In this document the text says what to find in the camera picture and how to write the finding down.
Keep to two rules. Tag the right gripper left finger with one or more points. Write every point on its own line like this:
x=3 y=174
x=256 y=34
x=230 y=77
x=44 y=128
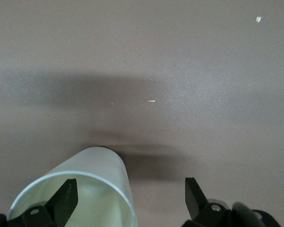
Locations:
x=59 y=205

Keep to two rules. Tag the small white crumb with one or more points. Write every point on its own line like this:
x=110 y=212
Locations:
x=258 y=19
x=152 y=101

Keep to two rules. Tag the white IKEA cup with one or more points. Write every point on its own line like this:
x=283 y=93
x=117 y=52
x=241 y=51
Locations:
x=104 y=165

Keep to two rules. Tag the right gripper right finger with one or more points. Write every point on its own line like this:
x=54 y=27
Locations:
x=196 y=208

